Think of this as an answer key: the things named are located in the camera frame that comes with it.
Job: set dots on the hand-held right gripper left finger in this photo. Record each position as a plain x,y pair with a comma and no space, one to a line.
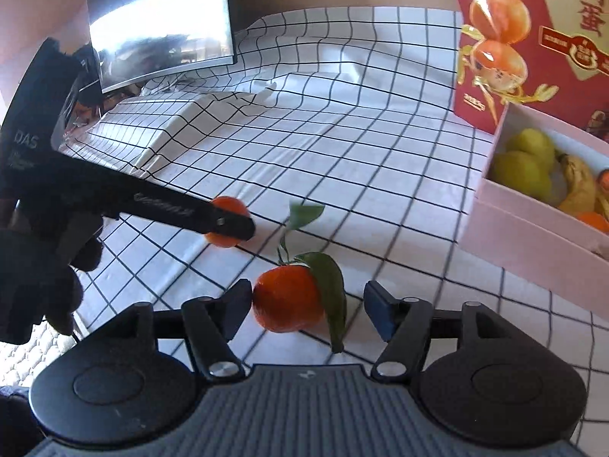
240,302

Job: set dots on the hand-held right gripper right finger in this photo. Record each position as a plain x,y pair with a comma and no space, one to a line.
378,312

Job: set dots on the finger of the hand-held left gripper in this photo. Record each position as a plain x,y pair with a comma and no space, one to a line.
190,210

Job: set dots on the small orange with stem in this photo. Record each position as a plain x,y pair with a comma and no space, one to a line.
233,207

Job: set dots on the small mandarin with leaves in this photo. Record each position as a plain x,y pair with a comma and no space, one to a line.
285,300

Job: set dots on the pink cardboard box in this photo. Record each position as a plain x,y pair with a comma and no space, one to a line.
523,247

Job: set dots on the green guava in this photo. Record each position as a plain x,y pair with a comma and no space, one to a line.
518,174
530,145

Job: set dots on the small spotted banana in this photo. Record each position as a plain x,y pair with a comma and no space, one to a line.
578,185

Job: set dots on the person's left hand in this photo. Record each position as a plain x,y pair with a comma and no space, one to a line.
47,285

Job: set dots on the white black-checked tablecloth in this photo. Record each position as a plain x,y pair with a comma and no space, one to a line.
357,128

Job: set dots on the black computer monitor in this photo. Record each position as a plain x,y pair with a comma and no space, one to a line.
166,19

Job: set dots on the red snack bag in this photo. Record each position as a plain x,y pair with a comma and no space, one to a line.
552,104

